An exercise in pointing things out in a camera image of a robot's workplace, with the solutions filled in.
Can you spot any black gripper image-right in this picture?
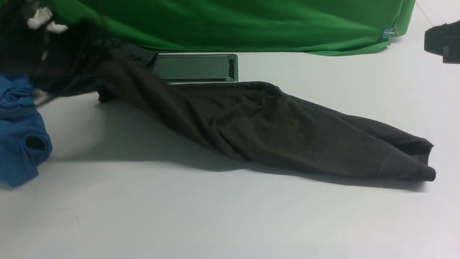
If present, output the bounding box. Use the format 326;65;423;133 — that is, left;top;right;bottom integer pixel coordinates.
424;21;460;64

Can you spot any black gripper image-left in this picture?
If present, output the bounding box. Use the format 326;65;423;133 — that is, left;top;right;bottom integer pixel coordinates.
0;0;47;76

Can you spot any dark gray long-sleeve top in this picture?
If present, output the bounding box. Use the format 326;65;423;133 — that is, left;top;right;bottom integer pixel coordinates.
32;22;436;182

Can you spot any white crumpled garment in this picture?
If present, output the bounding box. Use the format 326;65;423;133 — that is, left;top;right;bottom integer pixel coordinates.
27;7;68;34

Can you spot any blue binder clip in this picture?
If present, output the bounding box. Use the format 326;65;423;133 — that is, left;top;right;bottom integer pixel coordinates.
381;27;399;41

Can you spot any blue t-shirt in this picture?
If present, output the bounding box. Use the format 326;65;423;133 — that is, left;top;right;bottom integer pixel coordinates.
0;75;52;188

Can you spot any dark teal crumpled garment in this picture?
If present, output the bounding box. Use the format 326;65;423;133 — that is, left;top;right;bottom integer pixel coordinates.
105;39;158;66

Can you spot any green backdrop cloth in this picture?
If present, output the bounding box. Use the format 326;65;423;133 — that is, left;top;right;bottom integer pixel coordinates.
51;0;415;56

